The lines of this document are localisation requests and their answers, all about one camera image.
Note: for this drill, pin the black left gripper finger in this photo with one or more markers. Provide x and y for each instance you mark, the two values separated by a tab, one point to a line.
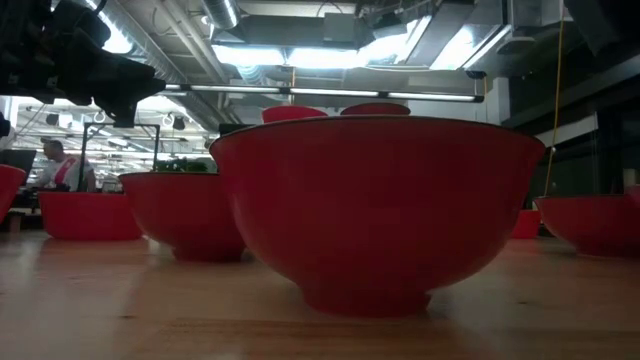
137	89
97	65

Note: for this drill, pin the red plastic bowl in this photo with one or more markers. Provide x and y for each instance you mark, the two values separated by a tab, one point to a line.
292	113
525	225
85	217
7	190

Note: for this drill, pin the dark computer monitor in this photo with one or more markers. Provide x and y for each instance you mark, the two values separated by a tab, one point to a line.
20	156

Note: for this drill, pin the long ceiling light bar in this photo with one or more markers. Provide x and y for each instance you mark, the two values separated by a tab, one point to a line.
235	89

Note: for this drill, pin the person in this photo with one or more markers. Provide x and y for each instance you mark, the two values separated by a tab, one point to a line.
62	172

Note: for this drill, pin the black metal gantry frame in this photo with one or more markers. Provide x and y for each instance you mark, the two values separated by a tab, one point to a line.
120	124

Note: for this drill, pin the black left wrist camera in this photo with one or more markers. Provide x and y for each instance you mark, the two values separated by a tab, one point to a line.
87	22

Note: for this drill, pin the silver spiral air duct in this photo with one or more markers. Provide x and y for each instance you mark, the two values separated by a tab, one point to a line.
222	12

